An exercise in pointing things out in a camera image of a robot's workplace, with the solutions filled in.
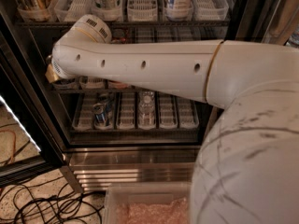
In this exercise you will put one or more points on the left clear plastic bin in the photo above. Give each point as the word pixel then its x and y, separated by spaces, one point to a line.
pixel 147 203

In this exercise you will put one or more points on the stainless steel fridge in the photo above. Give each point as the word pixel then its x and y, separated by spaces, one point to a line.
pixel 94 159

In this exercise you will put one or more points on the blue pepsi can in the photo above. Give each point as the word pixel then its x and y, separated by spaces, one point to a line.
pixel 49 59

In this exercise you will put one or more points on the front blue can bottom shelf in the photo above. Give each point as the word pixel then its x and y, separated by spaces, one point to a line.
pixel 100 114

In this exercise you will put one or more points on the rear blue can bottom shelf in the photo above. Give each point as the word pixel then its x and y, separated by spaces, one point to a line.
pixel 107 99

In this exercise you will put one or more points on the open fridge glass door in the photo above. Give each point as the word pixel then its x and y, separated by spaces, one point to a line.
pixel 25 149

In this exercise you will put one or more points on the blue can shelf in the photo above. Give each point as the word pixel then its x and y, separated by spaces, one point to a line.
pixel 107 99
pixel 100 114

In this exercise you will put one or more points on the clear water bottle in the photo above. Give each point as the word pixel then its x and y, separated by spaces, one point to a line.
pixel 146 108

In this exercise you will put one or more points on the rear red coca-cola can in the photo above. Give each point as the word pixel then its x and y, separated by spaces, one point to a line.
pixel 119 36

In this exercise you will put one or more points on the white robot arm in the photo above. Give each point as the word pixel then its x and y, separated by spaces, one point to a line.
pixel 247 170

